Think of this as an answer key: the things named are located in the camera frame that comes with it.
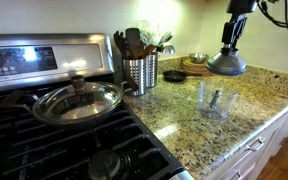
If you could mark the grey conical chopper lid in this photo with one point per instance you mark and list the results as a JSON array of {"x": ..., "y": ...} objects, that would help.
[{"x": 226, "y": 65}]

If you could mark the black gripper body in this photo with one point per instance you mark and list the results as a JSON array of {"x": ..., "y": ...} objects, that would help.
[{"x": 234, "y": 28}]

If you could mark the black stove burner cap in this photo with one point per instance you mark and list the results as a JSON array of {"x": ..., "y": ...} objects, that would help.
[{"x": 104, "y": 165}]

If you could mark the small steel bowl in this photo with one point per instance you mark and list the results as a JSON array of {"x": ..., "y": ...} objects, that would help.
[{"x": 198, "y": 58}]

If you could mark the glass pan lid wooden knob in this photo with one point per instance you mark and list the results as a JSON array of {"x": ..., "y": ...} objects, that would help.
[{"x": 80, "y": 101}]

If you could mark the stainless steel gas stove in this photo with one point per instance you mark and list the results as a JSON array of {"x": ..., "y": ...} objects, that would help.
[{"x": 34, "y": 150}]

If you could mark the perforated steel utensil holder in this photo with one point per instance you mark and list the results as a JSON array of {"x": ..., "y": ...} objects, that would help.
[
  {"x": 152, "y": 70},
  {"x": 134, "y": 76}
]

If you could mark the black kitchen utensil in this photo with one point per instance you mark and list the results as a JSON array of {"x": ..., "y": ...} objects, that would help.
[{"x": 119, "y": 41}]

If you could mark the steel ladle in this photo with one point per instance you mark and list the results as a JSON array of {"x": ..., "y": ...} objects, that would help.
[{"x": 168, "y": 49}]

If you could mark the clear plastic chopper bowl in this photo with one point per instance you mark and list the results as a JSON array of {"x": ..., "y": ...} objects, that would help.
[{"x": 224, "y": 106}]

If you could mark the small black iron skillet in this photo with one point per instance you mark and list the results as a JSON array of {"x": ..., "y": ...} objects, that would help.
[{"x": 174, "y": 76}]

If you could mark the wooden spoon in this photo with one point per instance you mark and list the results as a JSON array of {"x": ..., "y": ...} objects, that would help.
[{"x": 149, "y": 50}]

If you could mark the kitchen base cabinet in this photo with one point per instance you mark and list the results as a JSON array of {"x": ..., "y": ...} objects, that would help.
[{"x": 267, "y": 146}]

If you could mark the steel frying pan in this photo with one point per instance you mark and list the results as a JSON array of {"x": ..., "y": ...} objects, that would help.
[{"x": 74, "y": 118}]

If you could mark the wooden spatula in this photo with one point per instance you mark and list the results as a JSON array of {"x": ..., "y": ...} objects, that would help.
[{"x": 134, "y": 40}]

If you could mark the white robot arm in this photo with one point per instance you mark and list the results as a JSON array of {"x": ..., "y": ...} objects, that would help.
[{"x": 242, "y": 5}]

